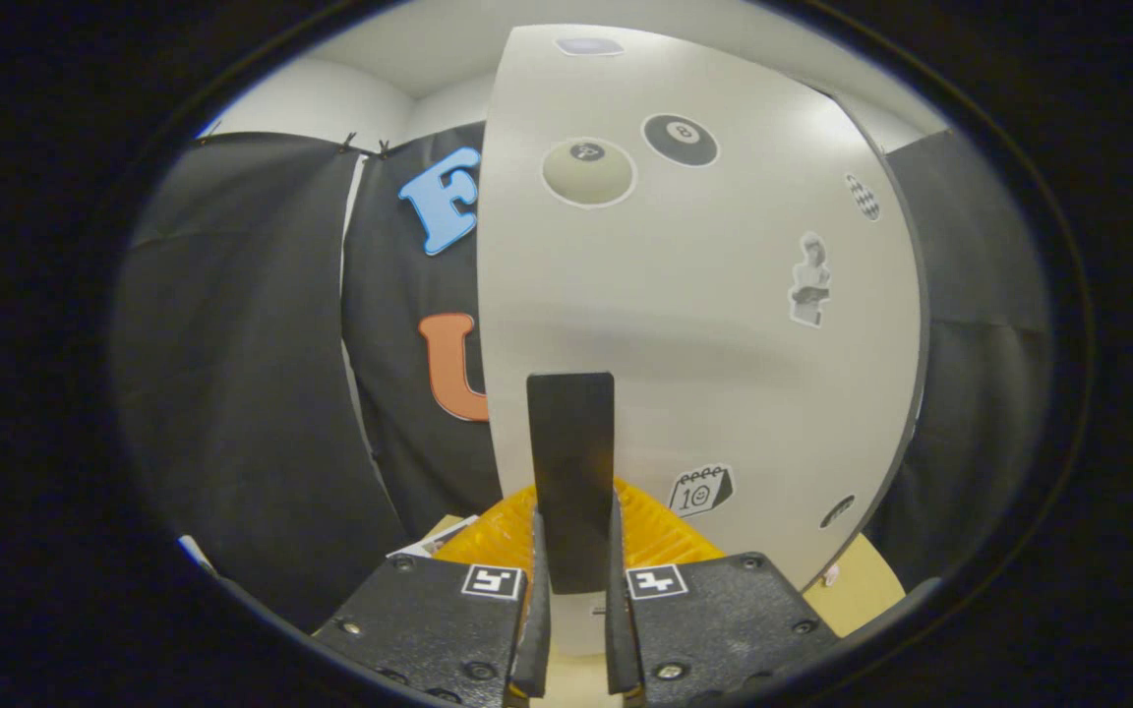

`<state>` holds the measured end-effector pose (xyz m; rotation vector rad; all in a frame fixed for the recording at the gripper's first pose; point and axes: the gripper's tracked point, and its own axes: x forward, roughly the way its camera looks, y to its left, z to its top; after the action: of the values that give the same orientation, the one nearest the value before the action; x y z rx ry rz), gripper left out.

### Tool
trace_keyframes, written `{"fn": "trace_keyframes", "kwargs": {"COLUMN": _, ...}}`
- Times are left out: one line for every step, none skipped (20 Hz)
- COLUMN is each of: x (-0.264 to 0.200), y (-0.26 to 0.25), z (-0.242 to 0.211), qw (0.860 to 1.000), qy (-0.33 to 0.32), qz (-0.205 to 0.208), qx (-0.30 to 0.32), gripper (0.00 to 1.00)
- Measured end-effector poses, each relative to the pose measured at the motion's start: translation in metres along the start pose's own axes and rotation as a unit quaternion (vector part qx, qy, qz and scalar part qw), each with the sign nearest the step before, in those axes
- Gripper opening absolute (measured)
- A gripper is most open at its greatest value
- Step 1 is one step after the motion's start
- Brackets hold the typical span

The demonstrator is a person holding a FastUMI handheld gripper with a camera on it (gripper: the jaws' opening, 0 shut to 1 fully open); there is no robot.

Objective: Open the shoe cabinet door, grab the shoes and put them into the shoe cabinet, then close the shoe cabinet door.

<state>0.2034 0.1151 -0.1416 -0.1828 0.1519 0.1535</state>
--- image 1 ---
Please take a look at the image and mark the white printed object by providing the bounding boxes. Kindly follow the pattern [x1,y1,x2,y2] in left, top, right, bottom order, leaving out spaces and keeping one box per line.
[178,534,218,576]

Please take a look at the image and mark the white book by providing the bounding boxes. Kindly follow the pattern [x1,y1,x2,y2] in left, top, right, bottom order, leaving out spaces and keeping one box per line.
[388,514,481,560]

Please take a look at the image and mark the grey shoe cabinet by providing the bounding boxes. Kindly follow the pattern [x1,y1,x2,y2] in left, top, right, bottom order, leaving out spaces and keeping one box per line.
[822,84,933,581]

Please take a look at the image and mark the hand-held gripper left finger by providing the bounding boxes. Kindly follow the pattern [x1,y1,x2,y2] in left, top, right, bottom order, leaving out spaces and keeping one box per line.
[311,485,553,708]

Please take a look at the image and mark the black door handle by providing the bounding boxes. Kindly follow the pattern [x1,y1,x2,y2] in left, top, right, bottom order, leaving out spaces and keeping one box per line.
[525,372,617,596]

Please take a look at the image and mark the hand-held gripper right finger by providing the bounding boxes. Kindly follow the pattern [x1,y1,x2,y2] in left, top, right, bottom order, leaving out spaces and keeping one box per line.
[604,479,841,708]

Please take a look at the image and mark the black backdrop cloth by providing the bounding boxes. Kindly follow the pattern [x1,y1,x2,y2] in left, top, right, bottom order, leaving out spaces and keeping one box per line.
[112,123,1054,630]

